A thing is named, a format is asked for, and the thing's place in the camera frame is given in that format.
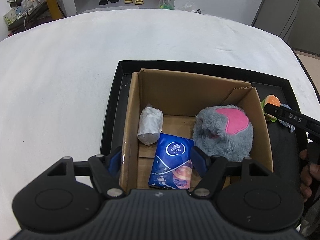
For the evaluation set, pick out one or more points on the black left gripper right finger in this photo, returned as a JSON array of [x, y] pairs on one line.
[[211, 170]]

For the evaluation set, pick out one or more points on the grey pink plush toy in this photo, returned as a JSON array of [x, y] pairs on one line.
[[223, 131]]

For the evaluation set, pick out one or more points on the white wrapped tissue roll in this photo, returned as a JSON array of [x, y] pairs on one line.
[[150, 125]]

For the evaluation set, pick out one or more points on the brown cardboard box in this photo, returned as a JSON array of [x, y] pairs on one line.
[[180, 96]]

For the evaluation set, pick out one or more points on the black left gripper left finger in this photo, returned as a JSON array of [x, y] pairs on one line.
[[105, 172]]

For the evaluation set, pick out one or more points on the person's right hand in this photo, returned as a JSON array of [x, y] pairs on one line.
[[308, 175]]

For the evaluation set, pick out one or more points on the left black slipper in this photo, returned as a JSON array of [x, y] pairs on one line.
[[103, 2]]

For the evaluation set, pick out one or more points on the clear plastic bag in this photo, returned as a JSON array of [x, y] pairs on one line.
[[190, 7]]

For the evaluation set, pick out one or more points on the brown board black frame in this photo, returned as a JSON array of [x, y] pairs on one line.
[[310, 65]]

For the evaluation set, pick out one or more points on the blue tissue pack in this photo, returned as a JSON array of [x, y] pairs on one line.
[[172, 166]]

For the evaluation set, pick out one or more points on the yellow table leg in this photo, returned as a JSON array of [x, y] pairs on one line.
[[51, 0]]

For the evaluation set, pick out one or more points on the white table cloth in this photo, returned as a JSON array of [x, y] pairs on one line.
[[56, 79]]

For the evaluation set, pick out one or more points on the right yellow slipper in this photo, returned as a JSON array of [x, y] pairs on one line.
[[139, 2]]

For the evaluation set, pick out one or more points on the orange burger plush toy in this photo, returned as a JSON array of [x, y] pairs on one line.
[[273, 100]]

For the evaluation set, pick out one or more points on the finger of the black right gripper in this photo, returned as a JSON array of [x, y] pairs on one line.
[[294, 118]]

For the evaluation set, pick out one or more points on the black shallow tray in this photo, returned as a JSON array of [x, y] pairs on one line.
[[285, 146]]

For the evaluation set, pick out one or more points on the green plastic bag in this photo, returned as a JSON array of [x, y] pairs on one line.
[[165, 4]]

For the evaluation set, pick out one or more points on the grey door with handle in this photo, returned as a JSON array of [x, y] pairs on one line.
[[274, 15]]

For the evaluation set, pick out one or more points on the cluttered side table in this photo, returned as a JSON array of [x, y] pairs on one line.
[[26, 14]]

